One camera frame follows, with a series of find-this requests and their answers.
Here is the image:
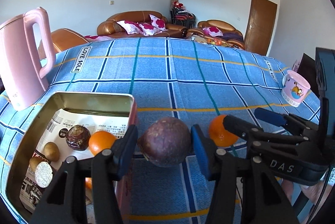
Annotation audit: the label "orange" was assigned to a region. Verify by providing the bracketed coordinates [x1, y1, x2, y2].
[85, 178, 93, 190]
[89, 130, 117, 155]
[208, 115, 239, 147]

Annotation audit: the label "dark mangosteen shell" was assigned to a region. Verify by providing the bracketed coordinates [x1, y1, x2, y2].
[65, 125, 91, 151]

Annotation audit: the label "purple passion fruit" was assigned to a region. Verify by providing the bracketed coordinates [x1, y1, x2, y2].
[137, 117, 192, 167]

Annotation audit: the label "coffee table with fruits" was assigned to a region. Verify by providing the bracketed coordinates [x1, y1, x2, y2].
[190, 35, 230, 47]

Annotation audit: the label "pink cartoon cup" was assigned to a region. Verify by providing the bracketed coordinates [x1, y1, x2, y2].
[281, 70, 311, 108]

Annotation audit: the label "black monitor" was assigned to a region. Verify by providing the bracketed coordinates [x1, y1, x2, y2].
[298, 53, 319, 98]

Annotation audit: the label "brown wooden door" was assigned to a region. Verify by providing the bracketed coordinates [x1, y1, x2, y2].
[244, 0, 277, 56]

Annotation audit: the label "brown leather armchair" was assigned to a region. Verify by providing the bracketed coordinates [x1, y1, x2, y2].
[186, 20, 245, 50]

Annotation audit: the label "pink metal tin box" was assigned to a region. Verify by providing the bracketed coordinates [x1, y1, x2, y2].
[5, 92, 137, 222]

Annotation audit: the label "stacked dark chairs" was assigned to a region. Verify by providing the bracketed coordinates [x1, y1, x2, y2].
[170, 1, 196, 28]

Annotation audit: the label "pink electric kettle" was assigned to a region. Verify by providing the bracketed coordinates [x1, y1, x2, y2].
[1, 7, 56, 111]

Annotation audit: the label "long brown leather sofa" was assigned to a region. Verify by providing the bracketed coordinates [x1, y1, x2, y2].
[97, 11, 187, 39]

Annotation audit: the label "brown chair behind kettle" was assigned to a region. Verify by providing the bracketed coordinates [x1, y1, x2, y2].
[51, 28, 88, 54]

